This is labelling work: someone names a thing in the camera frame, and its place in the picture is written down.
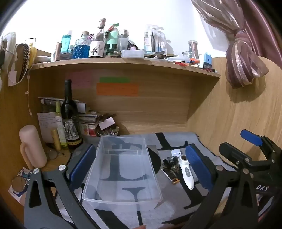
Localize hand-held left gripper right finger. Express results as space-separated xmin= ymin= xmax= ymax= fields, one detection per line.
xmin=183 ymin=144 xmax=259 ymax=229

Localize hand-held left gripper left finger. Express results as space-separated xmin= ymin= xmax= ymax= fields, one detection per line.
xmin=24 ymin=144 xmax=104 ymax=229

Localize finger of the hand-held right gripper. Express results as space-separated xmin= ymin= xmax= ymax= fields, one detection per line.
xmin=219 ymin=142 xmax=254 ymax=170
xmin=241 ymin=129 xmax=282 ymax=156

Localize white handheld massager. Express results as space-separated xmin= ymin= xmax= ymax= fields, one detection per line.
xmin=178 ymin=155 xmax=195 ymax=190

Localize black round metal case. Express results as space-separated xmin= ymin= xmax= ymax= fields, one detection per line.
xmin=163 ymin=156 xmax=179 ymax=170

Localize black gold cosmetic tube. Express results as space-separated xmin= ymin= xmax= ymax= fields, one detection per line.
xmin=161 ymin=167 xmax=180 ymax=184

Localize clear plastic storage box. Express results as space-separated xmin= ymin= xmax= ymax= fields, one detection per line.
xmin=82 ymin=135 xmax=163 ymax=211

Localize eyeglasses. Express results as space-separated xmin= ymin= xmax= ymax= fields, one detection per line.
xmin=45 ymin=143 xmax=64 ymax=161

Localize yellow tube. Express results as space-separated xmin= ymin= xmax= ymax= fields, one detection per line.
xmin=51 ymin=129 xmax=62 ymax=150

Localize bowl of beads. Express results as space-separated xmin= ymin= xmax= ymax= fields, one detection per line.
xmin=97 ymin=126 xmax=120 ymax=137

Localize grey mat with black pattern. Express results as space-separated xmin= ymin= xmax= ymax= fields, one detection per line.
xmin=54 ymin=132 xmax=238 ymax=229

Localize stack of books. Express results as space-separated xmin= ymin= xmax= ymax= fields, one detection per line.
xmin=78 ymin=111 xmax=99 ymax=137

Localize green spray bottle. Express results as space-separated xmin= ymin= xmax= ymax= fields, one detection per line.
xmin=55 ymin=101 xmax=68 ymax=147

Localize dark wine bottle elephant label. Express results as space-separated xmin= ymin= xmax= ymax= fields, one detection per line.
xmin=60 ymin=79 xmax=84 ymax=152

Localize white handwritten note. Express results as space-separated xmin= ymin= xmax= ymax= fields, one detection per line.
xmin=37 ymin=112 xmax=58 ymax=143

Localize blue cartoon sticker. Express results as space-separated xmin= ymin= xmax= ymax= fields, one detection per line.
xmin=18 ymin=168 xmax=34 ymax=183

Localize small round mirror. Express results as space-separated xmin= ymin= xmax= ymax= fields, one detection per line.
xmin=11 ymin=176 xmax=27 ymax=192

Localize blue white card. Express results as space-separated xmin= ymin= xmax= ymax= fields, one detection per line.
xmin=8 ymin=183 xmax=27 ymax=206

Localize orange sticky note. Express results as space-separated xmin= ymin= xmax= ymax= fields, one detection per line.
xmin=96 ymin=83 xmax=139 ymax=96

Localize pink striped curtain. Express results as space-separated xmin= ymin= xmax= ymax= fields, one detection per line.
xmin=191 ymin=0 xmax=282 ymax=89

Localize pink sticky note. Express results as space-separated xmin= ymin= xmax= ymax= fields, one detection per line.
xmin=71 ymin=73 xmax=92 ymax=87

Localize blue block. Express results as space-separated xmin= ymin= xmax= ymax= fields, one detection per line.
xmin=203 ymin=53 xmax=212 ymax=69

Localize green sticky note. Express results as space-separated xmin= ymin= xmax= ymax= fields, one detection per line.
xmin=100 ymin=77 xmax=130 ymax=83

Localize pile of pens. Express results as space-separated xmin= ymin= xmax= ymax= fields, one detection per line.
xmin=174 ymin=58 xmax=201 ymax=68

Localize glass jar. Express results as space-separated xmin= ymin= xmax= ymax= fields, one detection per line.
xmin=188 ymin=40 xmax=200 ymax=60

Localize white paper tag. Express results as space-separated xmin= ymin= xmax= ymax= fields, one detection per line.
xmin=8 ymin=71 xmax=17 ymax=87

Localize blue textured glass bottle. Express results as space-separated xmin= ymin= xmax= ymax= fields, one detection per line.
xmin=73 ymin=31 xmax=90 ymax=59

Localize clear bottle with drawn label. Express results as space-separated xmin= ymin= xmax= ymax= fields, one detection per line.
xmin=88 ymin=18 xmax=106 ymax=58

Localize white plastic case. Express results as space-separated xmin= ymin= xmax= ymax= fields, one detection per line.
xmin=122 ymin=50 xmax=145 ymax=59

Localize blue mouthwash bottle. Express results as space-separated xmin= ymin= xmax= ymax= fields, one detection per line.
xmin=60 ymin=30 xmax=73 ymax=54

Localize patterned headband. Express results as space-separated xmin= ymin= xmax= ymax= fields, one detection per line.
xmin=16 ymin=43 xmax=30 ymax=82

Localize clear plastic cup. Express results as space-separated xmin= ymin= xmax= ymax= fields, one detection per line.
xmin=118 ymin=30 xmax=129 ymax=51

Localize green pump bottle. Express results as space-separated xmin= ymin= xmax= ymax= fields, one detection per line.
xmin=105 ymin=22 xmax=119 ymax=52

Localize clear blister pack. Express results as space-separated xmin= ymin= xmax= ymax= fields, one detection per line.
xmin=144 ymin=25 xmax=167 ymax=53

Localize white cloth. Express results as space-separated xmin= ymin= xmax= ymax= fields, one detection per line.
xmin=2 ymin=32 xmax=17 ymax=56

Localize beige mug with handle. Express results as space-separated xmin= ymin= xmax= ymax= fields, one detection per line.
xmin=19 ymin=125 xmax=48 ymax=170

